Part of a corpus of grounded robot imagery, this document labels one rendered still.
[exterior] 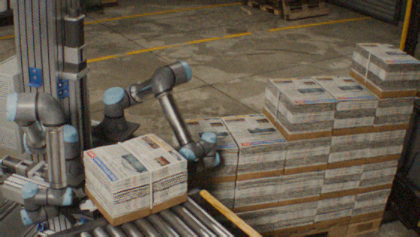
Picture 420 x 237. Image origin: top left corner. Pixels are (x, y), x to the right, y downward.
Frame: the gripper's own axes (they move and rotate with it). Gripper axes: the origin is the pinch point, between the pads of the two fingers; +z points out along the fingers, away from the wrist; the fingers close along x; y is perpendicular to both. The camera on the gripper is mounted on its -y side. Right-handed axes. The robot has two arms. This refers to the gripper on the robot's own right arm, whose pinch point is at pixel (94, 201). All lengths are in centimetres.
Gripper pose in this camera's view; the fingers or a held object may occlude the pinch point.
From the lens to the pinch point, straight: 227.1
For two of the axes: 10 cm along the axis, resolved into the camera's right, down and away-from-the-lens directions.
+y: 0.5, -9.0, -4.3
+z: 8.1, -2.2, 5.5
